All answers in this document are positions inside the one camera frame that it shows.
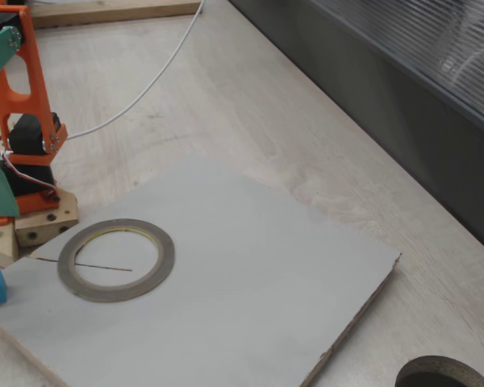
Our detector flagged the light wooden plank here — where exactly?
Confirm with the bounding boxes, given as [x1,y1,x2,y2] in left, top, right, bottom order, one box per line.
[31,0,202,29]

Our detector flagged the ribbed translucent desk divider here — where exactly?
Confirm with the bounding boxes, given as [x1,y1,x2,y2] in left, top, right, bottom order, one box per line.
[229,0,484,261]

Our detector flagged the wooden robot base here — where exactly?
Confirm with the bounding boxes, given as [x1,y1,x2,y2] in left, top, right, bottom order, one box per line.
[0,189,81,269]

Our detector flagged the grey ring of tape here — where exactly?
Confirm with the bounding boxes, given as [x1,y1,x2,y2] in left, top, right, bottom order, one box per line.
[56,218,176,304]

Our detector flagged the white USB cable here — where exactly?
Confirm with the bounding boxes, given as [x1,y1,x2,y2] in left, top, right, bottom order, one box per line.
[66,0,206,140]

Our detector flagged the grey chipboard panel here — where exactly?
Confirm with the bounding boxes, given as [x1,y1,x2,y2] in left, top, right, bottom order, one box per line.
[0,156,403,387]

